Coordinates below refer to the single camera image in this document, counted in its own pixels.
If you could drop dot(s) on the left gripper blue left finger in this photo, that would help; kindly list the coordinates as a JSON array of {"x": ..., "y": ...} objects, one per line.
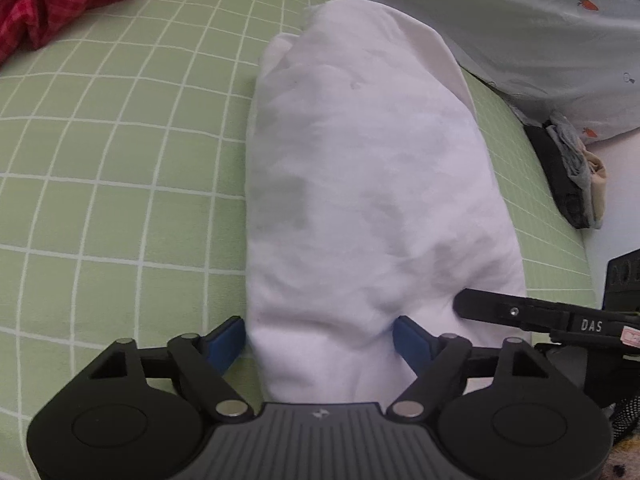
[{"x": 209, "y": 354}]

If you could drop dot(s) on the white garment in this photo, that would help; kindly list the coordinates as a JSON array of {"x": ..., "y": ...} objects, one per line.
[{"x": 370, "y": 194}]

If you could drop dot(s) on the black folded garment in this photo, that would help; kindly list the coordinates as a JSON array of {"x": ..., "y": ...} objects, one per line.
[{"x": 572, "y": 202}]

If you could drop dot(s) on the beige folded garment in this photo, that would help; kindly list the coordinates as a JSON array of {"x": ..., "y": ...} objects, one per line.
[{"x": 599, "y": 177}]

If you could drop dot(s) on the grey folded garment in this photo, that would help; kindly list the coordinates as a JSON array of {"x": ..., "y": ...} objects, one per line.
[{"x": 566, "y": 139}]

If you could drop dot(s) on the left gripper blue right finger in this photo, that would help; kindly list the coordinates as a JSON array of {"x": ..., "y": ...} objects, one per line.
[{"x": 420, "y": 349}]

